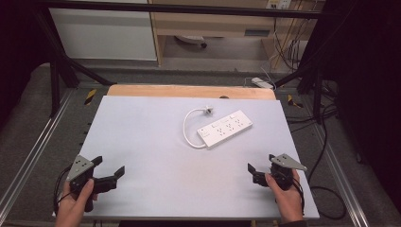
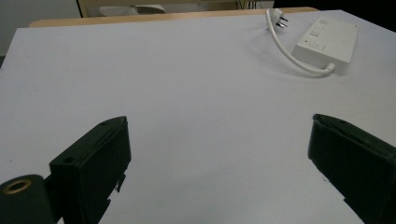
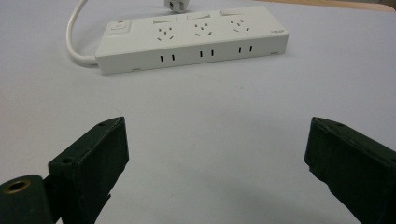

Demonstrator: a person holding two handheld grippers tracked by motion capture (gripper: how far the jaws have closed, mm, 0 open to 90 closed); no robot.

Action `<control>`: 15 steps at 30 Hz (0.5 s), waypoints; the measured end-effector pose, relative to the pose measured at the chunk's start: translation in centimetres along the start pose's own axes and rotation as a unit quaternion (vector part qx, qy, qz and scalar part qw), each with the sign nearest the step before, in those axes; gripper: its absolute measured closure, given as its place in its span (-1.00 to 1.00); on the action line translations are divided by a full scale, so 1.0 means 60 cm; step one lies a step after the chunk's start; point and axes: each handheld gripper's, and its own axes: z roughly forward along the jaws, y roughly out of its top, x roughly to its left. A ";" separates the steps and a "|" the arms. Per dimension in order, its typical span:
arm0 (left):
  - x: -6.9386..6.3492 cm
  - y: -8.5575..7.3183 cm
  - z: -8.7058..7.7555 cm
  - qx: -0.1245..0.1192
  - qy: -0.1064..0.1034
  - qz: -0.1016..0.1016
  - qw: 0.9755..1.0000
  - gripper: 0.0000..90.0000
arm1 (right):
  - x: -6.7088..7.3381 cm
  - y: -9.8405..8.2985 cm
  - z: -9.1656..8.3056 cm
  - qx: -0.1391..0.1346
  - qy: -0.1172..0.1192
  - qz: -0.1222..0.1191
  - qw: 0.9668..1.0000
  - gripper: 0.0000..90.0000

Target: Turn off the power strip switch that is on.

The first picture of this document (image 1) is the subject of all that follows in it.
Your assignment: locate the light wooden desk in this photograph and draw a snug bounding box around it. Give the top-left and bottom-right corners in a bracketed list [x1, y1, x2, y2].
[147, 0, 326, 68]

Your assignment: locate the white wall socket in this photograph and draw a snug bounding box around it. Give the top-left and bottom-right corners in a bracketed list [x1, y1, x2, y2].
[266, 0, 292, 10]

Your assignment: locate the white chair base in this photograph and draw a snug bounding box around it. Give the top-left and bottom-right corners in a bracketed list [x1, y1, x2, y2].
[174, 34, 209, 49]

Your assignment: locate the white floor power strip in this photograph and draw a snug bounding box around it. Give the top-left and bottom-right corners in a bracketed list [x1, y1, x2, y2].
[251, 77, 275, 91]

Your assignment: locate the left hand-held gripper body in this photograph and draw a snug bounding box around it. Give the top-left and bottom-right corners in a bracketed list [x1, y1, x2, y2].
[65, 154, 118, 213]

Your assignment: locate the aluminium floor rail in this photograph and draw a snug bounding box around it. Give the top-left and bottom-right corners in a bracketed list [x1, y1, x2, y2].
[310, 124, 371, 227]
[0, 89, 78, 216]

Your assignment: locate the white cabinet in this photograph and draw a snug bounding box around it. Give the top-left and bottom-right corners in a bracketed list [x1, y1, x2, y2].
[48, 0, 158, 61]

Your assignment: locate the pale grey table board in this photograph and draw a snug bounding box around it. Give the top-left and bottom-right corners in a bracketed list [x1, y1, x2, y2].
[51, 95, 321, 221]

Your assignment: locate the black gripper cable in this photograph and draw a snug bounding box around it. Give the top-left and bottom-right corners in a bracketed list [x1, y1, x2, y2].
[52, 165, 73, 216]
[292, 177, 306, 216]

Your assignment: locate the yellow black floor tape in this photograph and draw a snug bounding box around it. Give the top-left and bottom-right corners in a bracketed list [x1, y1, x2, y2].
[287, 94, 305, 109]
[83, 88, 97, 106]

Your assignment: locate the bundle of hanging cables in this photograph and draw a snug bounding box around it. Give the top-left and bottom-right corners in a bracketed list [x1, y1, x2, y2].
[271, 9, 310, 71]

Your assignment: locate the wooden table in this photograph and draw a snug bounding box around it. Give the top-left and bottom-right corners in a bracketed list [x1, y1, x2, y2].
[106, 83, 277, 101]

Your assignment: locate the black curtain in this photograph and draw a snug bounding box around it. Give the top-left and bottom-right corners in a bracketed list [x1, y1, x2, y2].
[323, 0, 401, 207]
[0, 0, 53, 131]

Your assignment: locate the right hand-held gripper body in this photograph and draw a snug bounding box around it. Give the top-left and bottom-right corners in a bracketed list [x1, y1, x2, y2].
[252, 152, 308, 192]

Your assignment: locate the black metal frame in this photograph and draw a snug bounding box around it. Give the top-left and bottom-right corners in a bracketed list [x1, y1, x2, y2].
[32, 0, 327, 125]

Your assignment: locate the person's left hand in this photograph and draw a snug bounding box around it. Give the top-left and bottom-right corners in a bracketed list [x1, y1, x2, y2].
[54, 178, 99, 227]

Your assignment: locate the white power cord with plug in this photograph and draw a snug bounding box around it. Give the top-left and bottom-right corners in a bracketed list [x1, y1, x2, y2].
[183, 106, 215, 149]

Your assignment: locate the black floor cable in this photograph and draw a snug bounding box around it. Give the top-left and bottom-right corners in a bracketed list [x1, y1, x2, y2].
[284, 79, 348, 221]

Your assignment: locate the person's right hand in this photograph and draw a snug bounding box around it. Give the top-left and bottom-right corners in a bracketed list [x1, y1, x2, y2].
[264, 168, 305, 224]

